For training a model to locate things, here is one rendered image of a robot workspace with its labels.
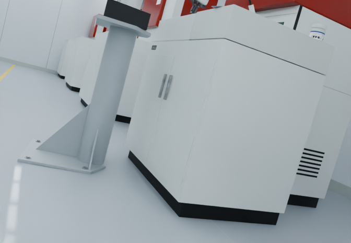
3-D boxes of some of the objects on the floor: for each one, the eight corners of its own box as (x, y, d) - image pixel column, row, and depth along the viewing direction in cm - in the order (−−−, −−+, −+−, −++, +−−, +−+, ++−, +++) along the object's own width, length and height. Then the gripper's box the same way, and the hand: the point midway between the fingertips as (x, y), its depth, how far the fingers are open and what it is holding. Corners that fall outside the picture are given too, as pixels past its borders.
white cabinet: (197, 167, 259) (225, 66, 253) (279, 228, 172) (326, 76, 166) (119, 154, 232) (149, 41, 226) (170, 219, 145) (221, 37, 139)
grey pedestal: (16, 161, 164) (56, -2, 158) (32, 141, 206) (63, 12, 200) (117, 180, 178) (156, 31, 172) (112, 157, 220) (143, 36, 214)
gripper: (199, -25, 179) (184, 5, 178) (220, -10, 185) (205, 19, 185) (192, -23, 186) (178, 7, 185) (213, -8, 192) (199, 20, 192)
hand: (193, 10), depth 185 cm, fingers closed
